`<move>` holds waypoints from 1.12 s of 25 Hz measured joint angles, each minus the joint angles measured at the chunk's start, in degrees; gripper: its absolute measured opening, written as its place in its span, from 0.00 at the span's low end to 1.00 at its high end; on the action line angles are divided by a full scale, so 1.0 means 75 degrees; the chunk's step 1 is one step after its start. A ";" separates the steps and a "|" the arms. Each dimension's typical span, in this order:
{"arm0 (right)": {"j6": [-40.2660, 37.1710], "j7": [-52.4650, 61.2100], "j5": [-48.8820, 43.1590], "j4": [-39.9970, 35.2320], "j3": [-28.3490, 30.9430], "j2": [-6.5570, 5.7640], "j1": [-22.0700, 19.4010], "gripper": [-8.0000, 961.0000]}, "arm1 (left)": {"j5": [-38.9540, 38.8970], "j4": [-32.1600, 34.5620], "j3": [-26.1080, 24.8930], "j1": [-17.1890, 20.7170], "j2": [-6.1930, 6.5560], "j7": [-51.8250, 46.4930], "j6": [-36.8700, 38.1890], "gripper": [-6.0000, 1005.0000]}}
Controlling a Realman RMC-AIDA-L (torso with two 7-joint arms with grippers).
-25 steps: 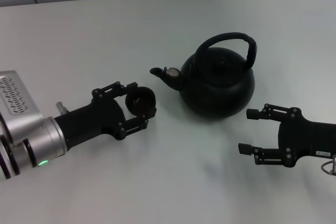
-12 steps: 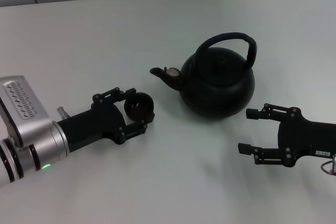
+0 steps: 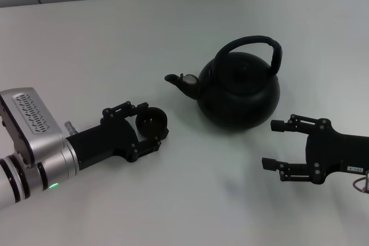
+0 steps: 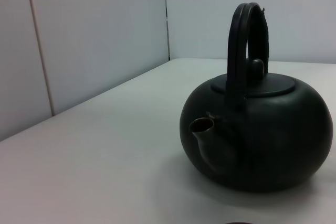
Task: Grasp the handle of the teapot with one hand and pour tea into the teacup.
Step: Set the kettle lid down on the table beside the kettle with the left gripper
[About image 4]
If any dark green round teapot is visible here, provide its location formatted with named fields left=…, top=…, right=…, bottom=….
left=180, top=2, right=334, bottom=194

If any dark green teapot lid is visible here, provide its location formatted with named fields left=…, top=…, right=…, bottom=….
left=211, top=58, right=295, bottom=98

